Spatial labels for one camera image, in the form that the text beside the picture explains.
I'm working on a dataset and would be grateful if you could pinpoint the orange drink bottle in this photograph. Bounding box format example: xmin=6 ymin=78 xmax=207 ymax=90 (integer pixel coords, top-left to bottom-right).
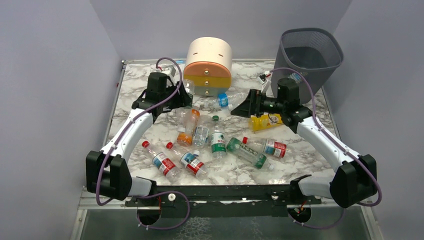
xmin=176 ymin=103 xmax=200 ymax=147

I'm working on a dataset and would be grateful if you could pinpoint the clear bottle dark green label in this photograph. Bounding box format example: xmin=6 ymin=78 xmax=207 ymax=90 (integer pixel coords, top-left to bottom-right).
xmin=175 ymin=107 xmax=191 ymax=133

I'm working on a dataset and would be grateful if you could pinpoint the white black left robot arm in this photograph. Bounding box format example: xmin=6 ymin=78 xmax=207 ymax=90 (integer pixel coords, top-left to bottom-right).
xmin=85 ymin=72 xmax=193 ymax=206

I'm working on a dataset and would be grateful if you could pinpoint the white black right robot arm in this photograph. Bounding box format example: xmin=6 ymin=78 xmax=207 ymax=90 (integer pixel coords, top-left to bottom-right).
xmin=230 ymin=78 xmax=381 ymax=208

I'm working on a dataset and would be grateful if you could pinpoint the grey mesh waste bin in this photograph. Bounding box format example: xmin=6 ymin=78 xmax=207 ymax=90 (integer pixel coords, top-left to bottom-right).
xmin=270 ymin=27 xmax=344 ymax=104

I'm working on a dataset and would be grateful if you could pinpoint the yellow juice bottle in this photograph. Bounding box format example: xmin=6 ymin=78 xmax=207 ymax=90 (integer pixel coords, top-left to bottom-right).
xmin=247 ymin=113 xmax=284 ymax=132

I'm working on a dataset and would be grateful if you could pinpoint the clear bottle purple label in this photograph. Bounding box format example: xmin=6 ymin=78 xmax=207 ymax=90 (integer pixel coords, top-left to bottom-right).
xmin=183 ymin=79 xmax=195 ymax=96

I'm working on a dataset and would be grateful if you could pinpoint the clear bottle green white label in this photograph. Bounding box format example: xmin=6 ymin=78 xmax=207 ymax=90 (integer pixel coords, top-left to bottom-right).
xmin=210 ymin=124 xmax=227 ymax=159

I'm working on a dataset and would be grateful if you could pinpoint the green tinted bottle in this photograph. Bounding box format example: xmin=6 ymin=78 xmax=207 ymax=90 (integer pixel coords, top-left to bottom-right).
xmin=226 ymin=137 xmax=275 ymax=171

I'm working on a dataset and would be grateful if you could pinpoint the red cap bottle right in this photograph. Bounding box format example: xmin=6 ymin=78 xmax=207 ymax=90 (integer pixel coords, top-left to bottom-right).
xmin=242 ymin=137 xmax=293 ymax=158

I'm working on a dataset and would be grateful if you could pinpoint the red cap bottle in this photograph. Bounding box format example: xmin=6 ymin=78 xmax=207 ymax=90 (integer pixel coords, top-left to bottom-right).
xmin=141 ymin=140 xmax=181 ymax=182
xmin=166 ymin=142 xmax=208 ymax=180
xmin=242 ymin=137 xmax=293 ymax=158

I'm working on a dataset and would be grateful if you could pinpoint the crushed clear bottle blue text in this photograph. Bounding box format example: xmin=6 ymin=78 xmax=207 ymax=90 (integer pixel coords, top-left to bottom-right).
xmin=192 ymin=115 xmax=212 ymax=149

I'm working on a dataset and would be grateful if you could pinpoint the cream pastel drawer cabinet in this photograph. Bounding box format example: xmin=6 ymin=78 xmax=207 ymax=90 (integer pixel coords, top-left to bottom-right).
xmin=183 ymin=36 xmax=233 ymax=97

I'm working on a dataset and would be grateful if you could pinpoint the red cap bottle middle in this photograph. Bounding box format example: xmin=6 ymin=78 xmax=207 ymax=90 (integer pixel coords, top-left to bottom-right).
xmin=166 ymin=142 xmax=208 ymax=180

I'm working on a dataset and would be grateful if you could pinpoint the red cap bottle left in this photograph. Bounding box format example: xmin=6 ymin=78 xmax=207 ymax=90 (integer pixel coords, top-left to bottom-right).
xmin=141 ymin=140 xmax=181 ymax=182

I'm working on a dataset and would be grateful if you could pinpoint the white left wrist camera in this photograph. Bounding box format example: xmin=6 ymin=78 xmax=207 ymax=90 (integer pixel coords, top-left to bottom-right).
xmin=156 ymin=66 xmax=177 ymax=78

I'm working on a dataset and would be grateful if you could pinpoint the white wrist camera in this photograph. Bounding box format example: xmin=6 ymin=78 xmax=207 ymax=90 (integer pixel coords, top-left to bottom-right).
xmin=156 ymin=66 xmax=177 ymax=78
xmin=259 ymin=71 xmax=271 ymax=94

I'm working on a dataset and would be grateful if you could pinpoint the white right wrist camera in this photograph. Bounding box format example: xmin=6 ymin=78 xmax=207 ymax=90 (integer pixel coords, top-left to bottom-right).
xmin=259 ymin=71 xmax=271 ymax=94

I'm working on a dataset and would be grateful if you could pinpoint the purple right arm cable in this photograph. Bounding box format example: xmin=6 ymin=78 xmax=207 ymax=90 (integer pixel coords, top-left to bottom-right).
xmin=264 ymin=67 xmax=383 ymax=231

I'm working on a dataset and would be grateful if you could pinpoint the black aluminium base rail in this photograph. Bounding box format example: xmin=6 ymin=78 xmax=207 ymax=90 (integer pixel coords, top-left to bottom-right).
xmin=78 ymin=178 xmax=373 ymax=220

